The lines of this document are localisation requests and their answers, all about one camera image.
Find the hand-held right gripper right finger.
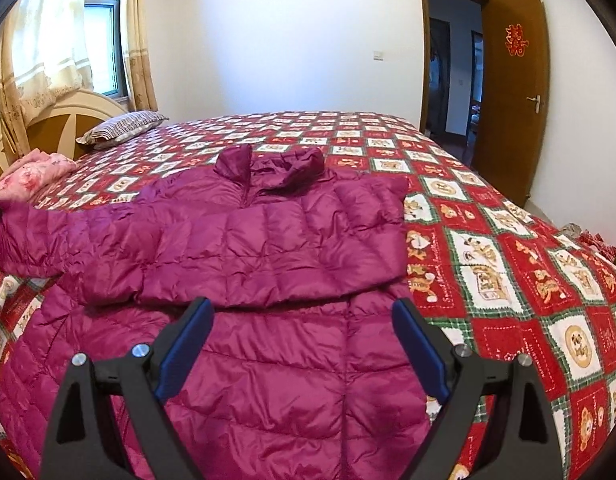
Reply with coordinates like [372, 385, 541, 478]
[392, 298, 571, 480]

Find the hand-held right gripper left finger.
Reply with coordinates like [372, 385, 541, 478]
[40, 296, 215, 480]

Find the magenta down jacket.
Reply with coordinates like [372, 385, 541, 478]
[0, 144, 439, 480]

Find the pink folded blanket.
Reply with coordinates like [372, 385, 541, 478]
[0, 149, 79, 209]

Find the cream wooden headboard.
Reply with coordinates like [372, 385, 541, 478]
[0, 87, 131, 188]

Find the red printed quilt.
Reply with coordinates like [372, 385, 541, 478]
[0, 110, 616, 480]

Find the striped pillow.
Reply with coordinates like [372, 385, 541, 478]
[76, 110, 170, 150]

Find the sheer beige curtain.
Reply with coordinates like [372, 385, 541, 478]
[0, 0, 91, 156]

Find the window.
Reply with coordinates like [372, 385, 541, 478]
[83, 0, 127, 101]

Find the beige patterned curtain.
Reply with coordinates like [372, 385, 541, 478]
[119, 0, 160, 113]

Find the brown wooden door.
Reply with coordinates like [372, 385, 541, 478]
[472, 0, 552, 209]

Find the red door decoration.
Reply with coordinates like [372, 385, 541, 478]
[503, 22, 533, 59]

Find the brown door frame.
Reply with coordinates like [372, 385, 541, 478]
[419, 0, 497, 152]

